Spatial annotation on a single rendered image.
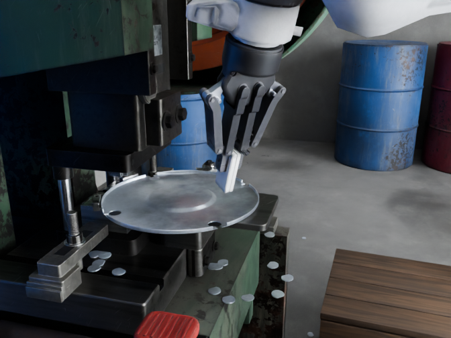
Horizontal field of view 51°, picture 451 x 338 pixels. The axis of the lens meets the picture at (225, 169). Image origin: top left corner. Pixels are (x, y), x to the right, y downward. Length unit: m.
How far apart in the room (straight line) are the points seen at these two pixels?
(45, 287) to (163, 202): 0.24
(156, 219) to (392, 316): 0.78
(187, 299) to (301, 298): 1.20
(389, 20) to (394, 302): 1.03
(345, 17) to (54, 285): 0.55
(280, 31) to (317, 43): 3.52
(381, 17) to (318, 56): 3.60
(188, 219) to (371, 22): 0.45
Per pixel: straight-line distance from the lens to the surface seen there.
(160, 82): 0.87
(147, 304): 0.74
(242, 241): 1.02
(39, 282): 0.78
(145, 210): 0.84
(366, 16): 0.49
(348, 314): 1.34
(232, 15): 0.57
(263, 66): 0.59
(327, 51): 4.09
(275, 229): 1.12
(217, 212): 0.82
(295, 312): 1.93
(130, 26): 0.66
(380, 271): 1.56
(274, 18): 0.56
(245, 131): 0.66
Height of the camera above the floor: 1.12
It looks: 19 degrees down
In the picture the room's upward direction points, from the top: straight up
